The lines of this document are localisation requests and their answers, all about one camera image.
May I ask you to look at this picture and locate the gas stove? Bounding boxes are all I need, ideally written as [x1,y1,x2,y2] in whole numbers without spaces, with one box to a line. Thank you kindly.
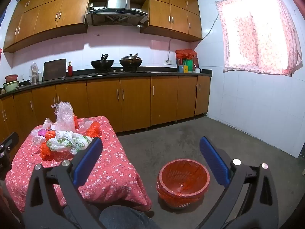
[89,69,148,76]

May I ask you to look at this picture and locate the clear crushed plastic bottle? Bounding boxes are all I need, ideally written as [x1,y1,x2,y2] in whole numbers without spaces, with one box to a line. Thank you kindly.
[51,101,77,133]
[30,118,51,146]

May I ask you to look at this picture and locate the grey wall cable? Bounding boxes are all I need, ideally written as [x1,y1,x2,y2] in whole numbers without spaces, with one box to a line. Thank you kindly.
[202,14,219,40]

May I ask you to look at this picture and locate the white power cable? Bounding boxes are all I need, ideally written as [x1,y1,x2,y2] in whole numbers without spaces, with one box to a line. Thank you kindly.
[167,38,174,60]

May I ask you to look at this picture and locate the red plastic wastebasket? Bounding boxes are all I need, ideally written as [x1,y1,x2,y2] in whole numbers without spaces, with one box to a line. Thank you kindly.
[156,159,210,208]

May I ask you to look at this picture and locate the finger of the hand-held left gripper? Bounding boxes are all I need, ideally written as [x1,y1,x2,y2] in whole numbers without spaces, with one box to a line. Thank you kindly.
[0,132,19,156]

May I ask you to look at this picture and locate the pink floral curtain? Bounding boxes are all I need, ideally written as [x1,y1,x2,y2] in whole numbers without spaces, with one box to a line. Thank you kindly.
[214,0,303,77]

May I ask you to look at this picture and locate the black countertop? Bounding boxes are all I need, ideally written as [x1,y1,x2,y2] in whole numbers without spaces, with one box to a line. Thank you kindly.
[0,69,213,98]

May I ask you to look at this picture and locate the red floral tablecloth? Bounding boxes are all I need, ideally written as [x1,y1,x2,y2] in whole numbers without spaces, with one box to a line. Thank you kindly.
[5,116,153,213]

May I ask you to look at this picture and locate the red bag over packages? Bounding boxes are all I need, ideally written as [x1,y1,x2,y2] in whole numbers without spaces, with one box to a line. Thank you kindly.
[175,49,198,60]

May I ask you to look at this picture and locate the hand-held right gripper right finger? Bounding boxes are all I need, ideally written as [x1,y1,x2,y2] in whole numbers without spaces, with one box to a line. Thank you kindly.
[199,136,279,229]

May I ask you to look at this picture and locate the clear plastic bag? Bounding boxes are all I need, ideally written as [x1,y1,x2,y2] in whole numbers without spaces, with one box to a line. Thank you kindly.
[77,118,93,133]

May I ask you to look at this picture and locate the steel range hood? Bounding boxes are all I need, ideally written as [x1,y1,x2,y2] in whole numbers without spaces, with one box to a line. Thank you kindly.
[85,0,148,27]

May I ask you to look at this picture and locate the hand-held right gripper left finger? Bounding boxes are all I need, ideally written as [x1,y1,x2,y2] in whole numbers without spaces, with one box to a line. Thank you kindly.
[24,137,103,229]

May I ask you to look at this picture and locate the wooden wall cabinet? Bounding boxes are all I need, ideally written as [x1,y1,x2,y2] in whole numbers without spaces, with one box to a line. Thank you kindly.
[140,0,203,42]
[3,0,150,53]

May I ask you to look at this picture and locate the jar in clear bag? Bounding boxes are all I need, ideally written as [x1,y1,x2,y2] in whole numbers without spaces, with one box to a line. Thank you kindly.
[29,62,43,84]

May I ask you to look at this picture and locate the wooden base cabinets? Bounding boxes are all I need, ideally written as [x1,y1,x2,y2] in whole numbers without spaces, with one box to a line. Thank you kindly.
[0,75,211,148]

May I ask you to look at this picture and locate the black wok with lid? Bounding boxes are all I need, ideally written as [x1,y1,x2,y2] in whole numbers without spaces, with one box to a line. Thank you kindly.
[119,54,143,71]

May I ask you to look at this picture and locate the white green printed plastic bag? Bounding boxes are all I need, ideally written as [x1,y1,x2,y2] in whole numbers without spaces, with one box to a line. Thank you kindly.
[46,131,94,155]

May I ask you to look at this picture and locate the dark cutting board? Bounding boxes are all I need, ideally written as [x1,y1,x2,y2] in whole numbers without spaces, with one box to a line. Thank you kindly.
[43,58,67,81]

